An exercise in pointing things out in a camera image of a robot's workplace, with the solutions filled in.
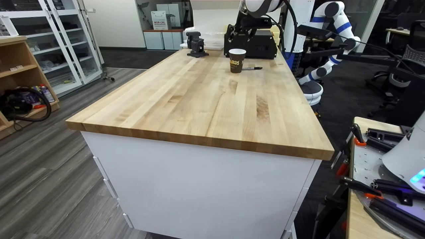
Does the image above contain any grey black marker pen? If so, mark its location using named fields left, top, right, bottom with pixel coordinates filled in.
left=242, top=66, right=263, bottom=71

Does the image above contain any black coiled cable bundle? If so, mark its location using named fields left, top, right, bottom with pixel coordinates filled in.
left=1, top=86, right=53, bottom=123

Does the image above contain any black equipment box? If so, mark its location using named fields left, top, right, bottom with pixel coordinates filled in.
left=224, top=23, right=277, bottom=59

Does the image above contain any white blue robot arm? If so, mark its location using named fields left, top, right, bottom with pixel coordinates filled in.
left=296, top=0, right=360, bottom=106

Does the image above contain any white table base cabinet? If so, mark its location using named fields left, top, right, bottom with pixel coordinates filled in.
left=84, top=132, right=320, bottom=239

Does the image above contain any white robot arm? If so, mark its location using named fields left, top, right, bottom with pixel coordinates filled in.
left=242, top=0, right=284, bottom=17

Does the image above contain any white glass door cabinet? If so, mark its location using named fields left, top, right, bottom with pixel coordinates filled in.
left=0, top=0, right=102, bottom=95

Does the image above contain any black bench vise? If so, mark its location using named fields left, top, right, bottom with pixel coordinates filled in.
left=186, top=31, right=206, bottom=57

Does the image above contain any brown paper coffee cup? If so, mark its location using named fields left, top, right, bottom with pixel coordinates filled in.
left=228, top=47, right=246, bottom=72

